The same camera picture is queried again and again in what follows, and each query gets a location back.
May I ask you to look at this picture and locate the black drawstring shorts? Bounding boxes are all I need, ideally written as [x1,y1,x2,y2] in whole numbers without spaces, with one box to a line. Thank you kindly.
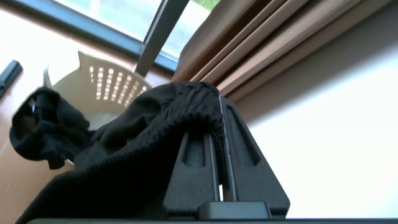
[15,80,225,224]

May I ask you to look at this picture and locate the black garment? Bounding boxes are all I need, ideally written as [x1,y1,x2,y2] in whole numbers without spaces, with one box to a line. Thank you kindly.
[9,86,94,170]

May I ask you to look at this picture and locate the black clothes rack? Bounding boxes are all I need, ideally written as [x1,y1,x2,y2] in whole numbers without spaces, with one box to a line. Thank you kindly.
[0,60,24,99]

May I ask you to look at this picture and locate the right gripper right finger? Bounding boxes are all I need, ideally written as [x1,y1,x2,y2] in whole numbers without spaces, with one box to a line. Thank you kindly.
[218,95,291,218]

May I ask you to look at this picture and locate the brown curtain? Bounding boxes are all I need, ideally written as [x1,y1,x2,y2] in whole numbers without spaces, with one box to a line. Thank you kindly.
[172,0,392,102]

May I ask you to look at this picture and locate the white laundry basket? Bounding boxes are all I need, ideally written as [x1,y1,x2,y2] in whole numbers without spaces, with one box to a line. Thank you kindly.
[42,50,153,166]

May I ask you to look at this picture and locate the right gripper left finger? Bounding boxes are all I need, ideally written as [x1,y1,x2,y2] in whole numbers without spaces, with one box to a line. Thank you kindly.
[162,130,220,218]

